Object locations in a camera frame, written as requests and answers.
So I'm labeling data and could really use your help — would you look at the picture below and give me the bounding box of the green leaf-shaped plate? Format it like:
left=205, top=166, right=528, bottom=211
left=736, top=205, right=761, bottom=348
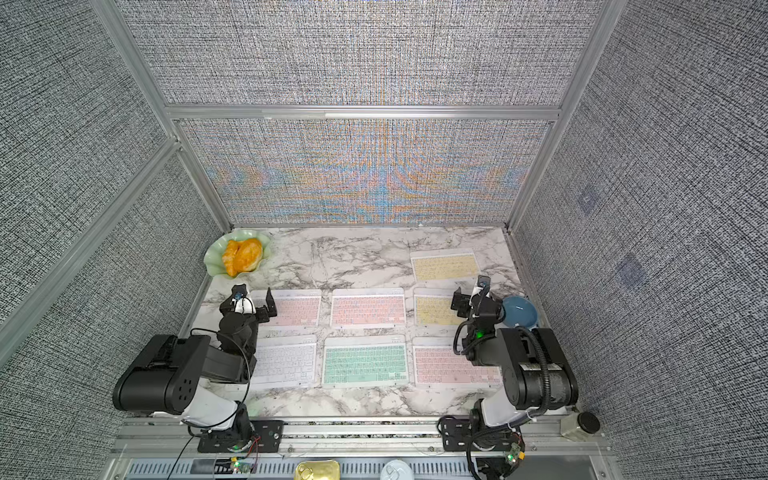
left=203, top=229, right=273, bottom=277

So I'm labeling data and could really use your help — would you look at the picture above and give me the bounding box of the aluminium mounting rail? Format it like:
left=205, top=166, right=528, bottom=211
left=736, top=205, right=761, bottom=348
left=108, top=415, right=616, bottom=459

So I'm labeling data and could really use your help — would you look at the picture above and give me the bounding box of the glass jar black lid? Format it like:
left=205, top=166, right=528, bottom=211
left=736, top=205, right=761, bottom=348
left=560, top=412, right=601, bottom=442

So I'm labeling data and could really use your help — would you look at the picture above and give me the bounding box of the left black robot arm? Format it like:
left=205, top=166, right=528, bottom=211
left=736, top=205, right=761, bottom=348
left=112, top=284, right=278, bottom=439

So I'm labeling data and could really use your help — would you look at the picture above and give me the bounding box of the orange croissant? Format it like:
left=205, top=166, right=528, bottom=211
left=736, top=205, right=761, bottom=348
left=222, top=238, right=264, bottom=277

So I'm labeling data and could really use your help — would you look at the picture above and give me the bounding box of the white round container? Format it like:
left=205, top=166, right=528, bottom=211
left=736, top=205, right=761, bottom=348
left=379, top=459, right=415, bottom=480

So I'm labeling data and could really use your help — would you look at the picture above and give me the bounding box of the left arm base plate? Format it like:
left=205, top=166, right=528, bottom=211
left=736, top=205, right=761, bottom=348
left=196, top=420, right=284, bottom=455

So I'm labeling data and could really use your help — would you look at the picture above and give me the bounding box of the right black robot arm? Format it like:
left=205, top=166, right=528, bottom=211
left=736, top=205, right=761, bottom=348
left=450, top=275, right=578, bottom=427

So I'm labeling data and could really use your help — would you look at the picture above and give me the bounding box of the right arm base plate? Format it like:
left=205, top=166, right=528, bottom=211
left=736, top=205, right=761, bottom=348
left=436, top=415, right=525, bottom=452

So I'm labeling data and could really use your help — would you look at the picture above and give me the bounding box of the yellow keyboard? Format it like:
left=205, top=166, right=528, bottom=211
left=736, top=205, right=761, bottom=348
left=410, top=249, right=480, bottom=281
left=413, top=288, right=462, bottom=326

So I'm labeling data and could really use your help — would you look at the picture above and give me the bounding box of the gold tin can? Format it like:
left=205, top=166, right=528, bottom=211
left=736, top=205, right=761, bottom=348
left=294, top=460, right=341, bottom=480

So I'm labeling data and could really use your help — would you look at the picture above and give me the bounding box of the pink keyboard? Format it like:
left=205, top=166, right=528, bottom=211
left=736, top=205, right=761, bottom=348
left=412, top=337, right=502, bottom=388
left=330, top=288, right=406, bottom=329
left=264, top=289, right=322, bottom=328

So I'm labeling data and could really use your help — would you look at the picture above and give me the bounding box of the blue bowl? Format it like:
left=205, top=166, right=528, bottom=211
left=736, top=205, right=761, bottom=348
left=502, top=296, right=538, bottom=329

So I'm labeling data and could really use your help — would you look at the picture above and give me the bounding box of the white keyboard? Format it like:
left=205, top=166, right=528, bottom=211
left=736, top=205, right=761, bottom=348
left=250, top=335, right=317, bottom=390

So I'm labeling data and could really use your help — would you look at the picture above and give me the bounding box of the green keyboard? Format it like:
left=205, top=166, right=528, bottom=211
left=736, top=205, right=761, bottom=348
left=322, top=335, right=409, bottom=388

